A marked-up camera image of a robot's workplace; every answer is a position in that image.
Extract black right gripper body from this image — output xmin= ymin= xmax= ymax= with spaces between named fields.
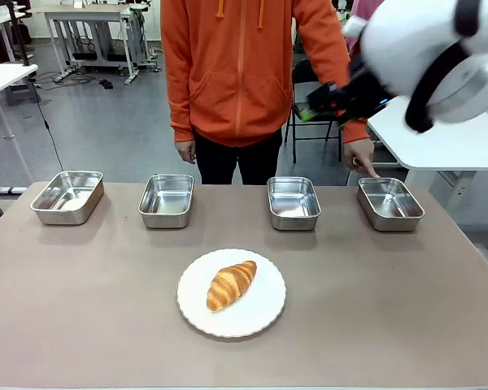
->
xmin=329 ymin=59 xmax=390 ymax=128

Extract large white table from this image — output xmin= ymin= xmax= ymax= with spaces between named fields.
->
xmin=367 ymin=95 xmax=488 ymax=209

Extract grey workbench with legs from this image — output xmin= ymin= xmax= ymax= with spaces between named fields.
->
xmin=43 ymin=2 xmax=152 ymax=85

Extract black trousers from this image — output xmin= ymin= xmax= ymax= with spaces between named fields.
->
xmin=191 ymin=128 xmax=284 ymax=186

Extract black folding chair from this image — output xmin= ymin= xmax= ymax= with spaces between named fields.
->
xmin=283 ymin=58 xmax=347 ymax=164

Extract orange hoodie torso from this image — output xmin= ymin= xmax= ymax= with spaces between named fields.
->
xmin=159 ymin=0 xmax=371 ymax=148

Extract thin black floor cable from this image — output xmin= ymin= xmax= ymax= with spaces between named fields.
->
xmin=27 ymin=79 xmax=66 ymax=172

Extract white floor power strip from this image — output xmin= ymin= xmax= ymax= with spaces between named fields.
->
xmin=51 ymin=67 xmax=77 ymax=85

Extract black stand pole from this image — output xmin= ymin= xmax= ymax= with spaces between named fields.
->
xmin=6 ymin=0 xmax=33 ymax=67

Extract pink hanging cloth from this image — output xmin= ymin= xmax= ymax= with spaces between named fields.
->
xmin=347 ymin=0 xmax=386 ymax=54

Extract person's left hand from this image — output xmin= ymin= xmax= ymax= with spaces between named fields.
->
xmin=342 ymin=137 xmax=382 ymax=180

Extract small white side table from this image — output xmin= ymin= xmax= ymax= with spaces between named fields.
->
xmin=0 ymin=63 xmax=39 ymax=184

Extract person's right forearm orange sleeve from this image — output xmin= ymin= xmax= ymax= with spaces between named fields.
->
xmin=164 ymin=52 xmax=196 ymax=143

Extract white scalloped plate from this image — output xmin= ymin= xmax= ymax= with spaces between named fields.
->
xmin=176 ymin=248 xmax=287 ymax=339

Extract person's right hand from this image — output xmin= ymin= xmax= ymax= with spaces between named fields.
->
xmin=175 ymin=138 xmax=198 ymax=165

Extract steel rectangular container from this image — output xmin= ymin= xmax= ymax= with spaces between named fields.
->
xmin=356 ymin=176 xmax=426 ymax=233
xmin=137 ymin=174 xmax=195 ymax=230
xmin=266 ymin=175 xmax=322 ymax=232
xmin=29 ymin=170 xmax=106 ymax=227

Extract golden croissant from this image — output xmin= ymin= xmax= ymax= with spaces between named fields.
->
xmin=206 ymin=259 xmax=258 ymax=314

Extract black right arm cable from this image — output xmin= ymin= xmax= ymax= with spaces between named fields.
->
xmin=403 ymin=0 xmax=487 ymax=135

